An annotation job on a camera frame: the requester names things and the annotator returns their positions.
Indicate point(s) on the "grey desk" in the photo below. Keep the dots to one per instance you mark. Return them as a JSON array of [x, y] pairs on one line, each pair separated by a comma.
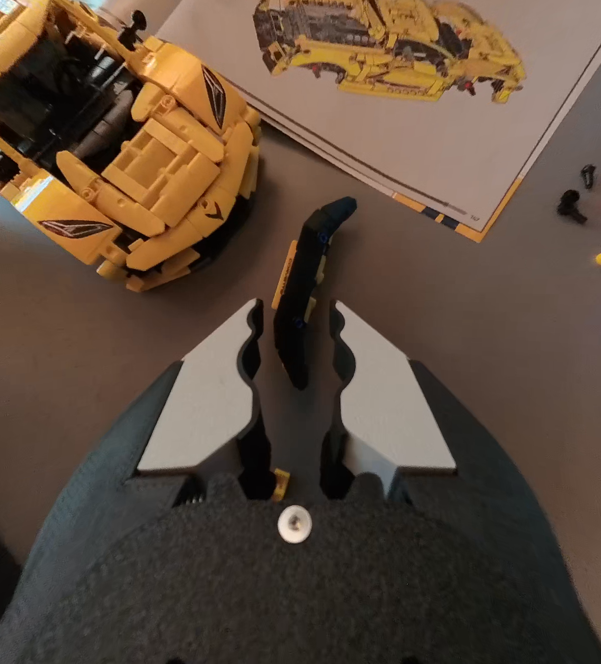
[[435, 337]]

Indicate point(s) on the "open building instruction booklet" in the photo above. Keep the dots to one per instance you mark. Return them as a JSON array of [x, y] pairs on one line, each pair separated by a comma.
[[435, 145]]

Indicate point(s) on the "yellow black brick side assembly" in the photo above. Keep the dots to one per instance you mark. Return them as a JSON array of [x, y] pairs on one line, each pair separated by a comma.
[[292, 321]]

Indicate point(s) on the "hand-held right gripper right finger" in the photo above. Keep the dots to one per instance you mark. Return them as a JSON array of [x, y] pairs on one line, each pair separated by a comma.
[[393, 415]]

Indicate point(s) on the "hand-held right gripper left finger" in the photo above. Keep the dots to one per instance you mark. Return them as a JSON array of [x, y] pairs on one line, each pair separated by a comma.
[[202, 415]]

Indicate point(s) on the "black connector pin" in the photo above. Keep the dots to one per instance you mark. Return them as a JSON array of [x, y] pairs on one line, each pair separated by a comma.
[[588, 175], [570, 205]]

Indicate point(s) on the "yellow toy brick car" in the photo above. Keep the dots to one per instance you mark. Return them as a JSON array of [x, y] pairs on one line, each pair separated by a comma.
[[150, 171]]

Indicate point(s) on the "small yellow brick piece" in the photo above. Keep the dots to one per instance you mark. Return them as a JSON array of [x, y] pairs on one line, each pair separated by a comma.
[[281, 485]]

